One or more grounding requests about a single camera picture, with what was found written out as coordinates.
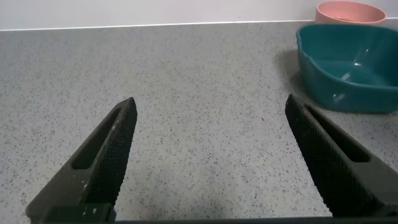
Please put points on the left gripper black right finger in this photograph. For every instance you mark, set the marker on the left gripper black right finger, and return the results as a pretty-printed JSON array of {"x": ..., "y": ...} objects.
[{"x": 342, "y": 180}]

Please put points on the pink round bowl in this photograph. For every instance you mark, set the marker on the pink round bowl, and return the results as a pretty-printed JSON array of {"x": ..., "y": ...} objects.
[{"x": 348, "y": 12}]

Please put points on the teal square plastic basin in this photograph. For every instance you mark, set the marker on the teal square plastic basin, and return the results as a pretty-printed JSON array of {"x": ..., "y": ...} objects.
[{"x": 342, "y": 84}]

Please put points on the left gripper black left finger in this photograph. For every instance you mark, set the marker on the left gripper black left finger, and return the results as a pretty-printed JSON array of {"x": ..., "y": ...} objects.
[{"x": 93, "y": 174}]

